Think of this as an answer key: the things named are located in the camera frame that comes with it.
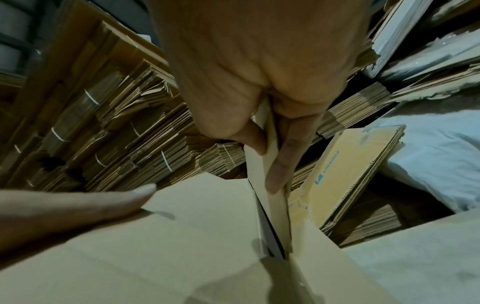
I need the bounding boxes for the person's right hand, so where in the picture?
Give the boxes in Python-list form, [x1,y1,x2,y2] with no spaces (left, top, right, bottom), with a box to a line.
[146,0,372,194]

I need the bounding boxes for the person's left hand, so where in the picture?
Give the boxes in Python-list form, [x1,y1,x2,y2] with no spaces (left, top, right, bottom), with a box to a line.
[0,184,159,253]

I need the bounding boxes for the brown cardboard box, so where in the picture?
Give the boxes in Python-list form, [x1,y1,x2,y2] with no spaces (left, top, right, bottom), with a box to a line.
[0,98,399,304]

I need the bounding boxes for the stacks of flat cardboard bundles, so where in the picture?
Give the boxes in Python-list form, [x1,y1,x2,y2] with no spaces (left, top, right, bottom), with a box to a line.
[0,0,480,247]

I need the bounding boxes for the yellow carton with blue print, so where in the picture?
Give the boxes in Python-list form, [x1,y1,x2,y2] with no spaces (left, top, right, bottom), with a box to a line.
[288,124,406,232]

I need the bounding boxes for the pale flat board bundle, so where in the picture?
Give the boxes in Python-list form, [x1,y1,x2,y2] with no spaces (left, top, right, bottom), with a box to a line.
[367,0,480,78]

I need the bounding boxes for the white plastic sack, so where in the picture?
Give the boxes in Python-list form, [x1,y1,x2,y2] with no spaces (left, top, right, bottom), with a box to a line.
[375,110,480,211]

